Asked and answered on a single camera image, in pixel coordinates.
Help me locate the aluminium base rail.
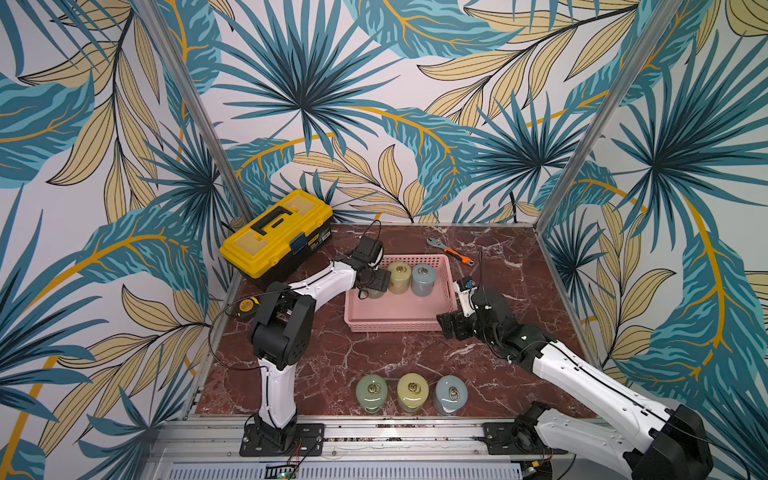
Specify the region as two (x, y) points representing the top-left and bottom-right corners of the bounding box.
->
(137, 416), (661, 480)

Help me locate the green canister front row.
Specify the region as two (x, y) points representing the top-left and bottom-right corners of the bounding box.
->
(355, 374), (389, 414)

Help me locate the yellow black tape measure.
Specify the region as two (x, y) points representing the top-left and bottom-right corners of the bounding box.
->
(235, 296), (260, 321)

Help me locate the yellow-green canister row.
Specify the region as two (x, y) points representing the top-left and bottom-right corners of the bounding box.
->
(397, 373), (429, 413)
(387, 261), (412, 295)

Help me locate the orange handled adjustable wrench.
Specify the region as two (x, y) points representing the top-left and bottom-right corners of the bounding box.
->
(427, 238), (475, 266)

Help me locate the blue canister front row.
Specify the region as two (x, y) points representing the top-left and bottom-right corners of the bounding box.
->
(433, 375), (468, 416)

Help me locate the pink perforated plastic basket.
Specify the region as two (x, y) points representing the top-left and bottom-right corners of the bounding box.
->
(344, 254), (458, 333)

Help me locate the yellow-green canister back row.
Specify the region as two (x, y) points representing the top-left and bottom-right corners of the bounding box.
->
(387, 261), (412, 295)

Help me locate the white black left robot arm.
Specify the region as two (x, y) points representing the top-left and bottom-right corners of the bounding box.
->
(250, 254), (390, 451)

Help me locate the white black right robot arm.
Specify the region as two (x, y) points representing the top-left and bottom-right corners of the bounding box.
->
(436, 288), (713, 479)

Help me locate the blue canister row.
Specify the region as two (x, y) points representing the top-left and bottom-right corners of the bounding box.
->
(410, 264), (437, 298)
(433, 375), (468, 416)

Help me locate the yellow-green canister front row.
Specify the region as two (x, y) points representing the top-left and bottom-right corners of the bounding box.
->
(397, 373), (429, 413)

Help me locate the blue canister back row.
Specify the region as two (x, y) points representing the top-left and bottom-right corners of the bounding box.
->
(410, 264), (437, 298)

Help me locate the yellow black plastic toolbox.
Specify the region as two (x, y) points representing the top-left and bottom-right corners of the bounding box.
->
(220, 190), (333, 289)

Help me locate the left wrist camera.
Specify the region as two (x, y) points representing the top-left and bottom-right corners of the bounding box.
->
(351, 236), (383, 268)

